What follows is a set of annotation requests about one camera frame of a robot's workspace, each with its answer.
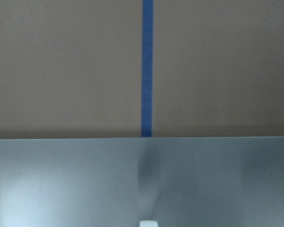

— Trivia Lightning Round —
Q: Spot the white ceramic cup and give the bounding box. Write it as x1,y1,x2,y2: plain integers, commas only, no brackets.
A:
139,220,159,227

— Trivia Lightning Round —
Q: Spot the silver closed laptop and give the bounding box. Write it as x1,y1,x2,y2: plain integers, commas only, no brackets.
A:
0,137,284,227

